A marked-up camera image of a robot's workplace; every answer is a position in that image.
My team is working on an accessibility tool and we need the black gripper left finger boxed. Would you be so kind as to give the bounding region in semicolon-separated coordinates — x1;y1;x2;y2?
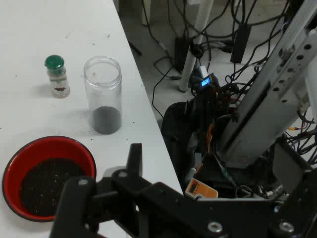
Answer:
49;143;229;238

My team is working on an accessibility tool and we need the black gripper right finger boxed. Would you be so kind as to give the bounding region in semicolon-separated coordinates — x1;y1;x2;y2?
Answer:
268;141;317;238

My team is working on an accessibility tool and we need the clear plastic jar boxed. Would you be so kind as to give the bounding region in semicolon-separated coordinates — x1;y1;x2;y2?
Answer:
83;56;122;135

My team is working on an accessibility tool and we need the red bowl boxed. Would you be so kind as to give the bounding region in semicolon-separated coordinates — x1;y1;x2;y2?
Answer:
2;135;97;223

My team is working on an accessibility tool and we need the aluminium profile column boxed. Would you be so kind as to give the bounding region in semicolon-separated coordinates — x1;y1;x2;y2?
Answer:
219;0;317;169

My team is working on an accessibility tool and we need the orange white tester device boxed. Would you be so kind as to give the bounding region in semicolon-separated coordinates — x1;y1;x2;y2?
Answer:
184;178;219;199

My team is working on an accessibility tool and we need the black meter blue display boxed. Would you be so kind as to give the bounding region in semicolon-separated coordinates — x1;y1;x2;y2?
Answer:
189;71;220;94

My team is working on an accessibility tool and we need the green lid spice bottle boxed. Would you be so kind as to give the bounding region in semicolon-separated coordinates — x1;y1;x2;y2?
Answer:
44;55;71;99

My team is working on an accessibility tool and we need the black power brick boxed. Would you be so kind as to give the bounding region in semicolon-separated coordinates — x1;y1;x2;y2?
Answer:
230;23;251;64
174;36;191;72

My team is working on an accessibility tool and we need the white table leg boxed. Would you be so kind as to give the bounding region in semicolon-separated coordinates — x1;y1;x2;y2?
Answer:
141;0;152;26
178;0;214;93

